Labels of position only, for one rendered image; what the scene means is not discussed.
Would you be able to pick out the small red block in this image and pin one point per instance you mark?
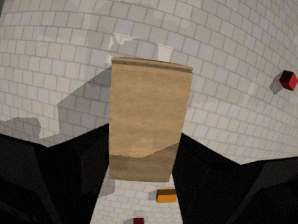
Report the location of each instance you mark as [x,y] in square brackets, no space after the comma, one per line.
[288,80]
[138,220]

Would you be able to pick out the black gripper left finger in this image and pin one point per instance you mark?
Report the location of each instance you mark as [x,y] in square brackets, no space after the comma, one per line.
[68,177]

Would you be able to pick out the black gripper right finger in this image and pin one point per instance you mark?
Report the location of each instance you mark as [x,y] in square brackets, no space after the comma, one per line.
[212,189]

